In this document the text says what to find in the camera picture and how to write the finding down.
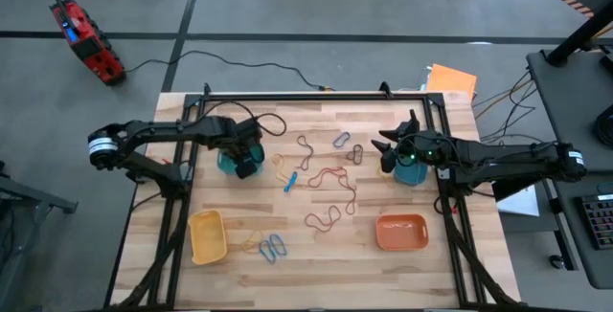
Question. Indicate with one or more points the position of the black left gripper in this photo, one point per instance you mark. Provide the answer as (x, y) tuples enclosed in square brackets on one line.
[(244, 140)]

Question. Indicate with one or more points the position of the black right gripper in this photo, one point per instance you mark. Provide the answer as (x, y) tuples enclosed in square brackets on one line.
[(426, 151)]

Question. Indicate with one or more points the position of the yellow rubber band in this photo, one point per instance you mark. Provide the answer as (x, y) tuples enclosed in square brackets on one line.
[(246, 245), (275, 161), (383, 175)]

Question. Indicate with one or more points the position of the grey-blue rubber band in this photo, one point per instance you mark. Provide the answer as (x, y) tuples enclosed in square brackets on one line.
[(335, 143)]

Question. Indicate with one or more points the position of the wide bright blue rubber band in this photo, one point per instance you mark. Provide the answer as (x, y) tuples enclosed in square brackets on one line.
[(290, 182)]

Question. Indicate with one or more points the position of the long red rubber band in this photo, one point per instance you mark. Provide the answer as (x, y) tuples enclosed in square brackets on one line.
[(354, 197)]

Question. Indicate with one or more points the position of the thin dark red rubber band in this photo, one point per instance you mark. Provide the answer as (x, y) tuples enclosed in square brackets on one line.
[(312, 150)]

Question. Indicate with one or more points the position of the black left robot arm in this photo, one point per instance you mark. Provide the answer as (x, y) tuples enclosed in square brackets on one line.
[(158, 132)]

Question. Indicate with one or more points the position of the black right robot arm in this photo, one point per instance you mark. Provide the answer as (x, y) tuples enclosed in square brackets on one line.
[(503, 159)]

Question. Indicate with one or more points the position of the dark brown rubber band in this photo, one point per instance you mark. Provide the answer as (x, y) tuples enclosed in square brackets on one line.
[(360, 154)]

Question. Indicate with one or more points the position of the green plastic basket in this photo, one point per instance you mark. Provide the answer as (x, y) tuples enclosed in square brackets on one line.
[(224, 164)]

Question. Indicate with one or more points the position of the dark teal plastic basket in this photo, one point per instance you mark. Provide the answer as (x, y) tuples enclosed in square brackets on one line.
[(412, 175)]

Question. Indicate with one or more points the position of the orange paper folder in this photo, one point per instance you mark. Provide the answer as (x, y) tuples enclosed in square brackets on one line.
[(450, 81)]

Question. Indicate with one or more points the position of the orange plastic basket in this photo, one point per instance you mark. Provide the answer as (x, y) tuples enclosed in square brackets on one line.
[(402, 238)]

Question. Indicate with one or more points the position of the yellow plastic basket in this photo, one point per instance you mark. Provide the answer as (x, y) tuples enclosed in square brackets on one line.
[(208, 238)]

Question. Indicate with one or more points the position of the black metal bar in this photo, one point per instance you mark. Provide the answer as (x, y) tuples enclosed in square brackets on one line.
[(515, 191)]

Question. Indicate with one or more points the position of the white paper sheet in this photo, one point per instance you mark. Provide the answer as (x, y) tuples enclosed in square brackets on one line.
[(522, 204)]

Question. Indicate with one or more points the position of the grey desk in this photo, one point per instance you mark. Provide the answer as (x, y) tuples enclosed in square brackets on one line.
[(574, 106)]

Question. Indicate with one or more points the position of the black caster wheel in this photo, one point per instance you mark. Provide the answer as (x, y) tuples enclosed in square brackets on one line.
[(557, 261)]

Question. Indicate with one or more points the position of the black metal pole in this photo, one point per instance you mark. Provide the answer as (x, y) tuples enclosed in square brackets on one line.
[(574, 39)]

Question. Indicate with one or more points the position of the black round object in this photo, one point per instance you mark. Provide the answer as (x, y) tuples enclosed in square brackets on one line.
[(606, 127)]

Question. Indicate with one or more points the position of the grey metal stand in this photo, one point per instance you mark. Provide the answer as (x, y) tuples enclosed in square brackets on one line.
[(29, 192)]

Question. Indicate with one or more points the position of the backlit keyboard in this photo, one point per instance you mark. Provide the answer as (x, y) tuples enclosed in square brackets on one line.
[(601, 221)]

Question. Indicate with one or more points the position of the black aluminium rig frame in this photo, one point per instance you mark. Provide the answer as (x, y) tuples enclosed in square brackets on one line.
[(311, 96)]

